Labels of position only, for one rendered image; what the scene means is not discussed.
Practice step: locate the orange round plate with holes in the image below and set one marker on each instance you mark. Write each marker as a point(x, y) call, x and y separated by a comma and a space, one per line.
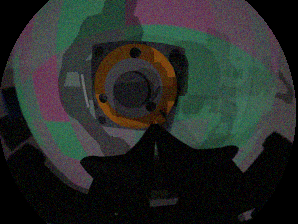
point(155, 67)

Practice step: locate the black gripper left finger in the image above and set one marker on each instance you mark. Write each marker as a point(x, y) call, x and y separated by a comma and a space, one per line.
point(135, 166)

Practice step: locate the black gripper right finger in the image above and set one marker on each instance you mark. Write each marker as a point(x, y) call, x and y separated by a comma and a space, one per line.
point(179, 162)

